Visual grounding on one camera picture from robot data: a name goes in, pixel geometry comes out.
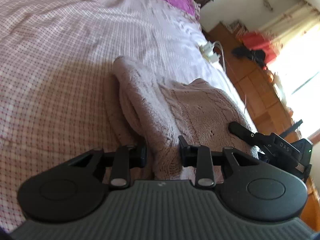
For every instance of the pink checked bedspread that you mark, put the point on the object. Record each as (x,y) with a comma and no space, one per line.
(55,57)

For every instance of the black cloth on cabinet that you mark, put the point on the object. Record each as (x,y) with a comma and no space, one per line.
(257,56)

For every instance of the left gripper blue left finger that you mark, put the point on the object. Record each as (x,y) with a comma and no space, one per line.
(138,154)

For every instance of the red bag on cabinet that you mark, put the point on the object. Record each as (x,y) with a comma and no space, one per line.
(269,43)

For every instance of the power strip with white chargers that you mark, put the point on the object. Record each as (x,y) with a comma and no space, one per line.
(207,51)

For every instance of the lilac knitted cardigan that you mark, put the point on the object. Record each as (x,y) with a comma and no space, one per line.
(140,103)

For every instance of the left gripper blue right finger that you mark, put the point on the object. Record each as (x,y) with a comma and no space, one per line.
(188,153)

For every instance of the wooden side cabinet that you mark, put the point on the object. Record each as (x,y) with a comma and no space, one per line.
(253,85)

